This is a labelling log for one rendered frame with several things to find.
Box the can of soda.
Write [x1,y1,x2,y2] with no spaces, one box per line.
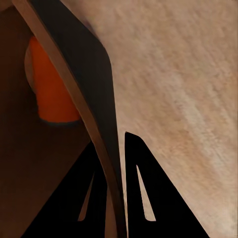
[30,34,82,128]

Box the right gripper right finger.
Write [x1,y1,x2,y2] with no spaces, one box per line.
[124,132,210,238]

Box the trash can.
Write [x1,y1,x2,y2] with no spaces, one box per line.
[0,0,127,238]

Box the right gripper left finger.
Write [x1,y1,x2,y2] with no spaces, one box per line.
[21,141,107,238]

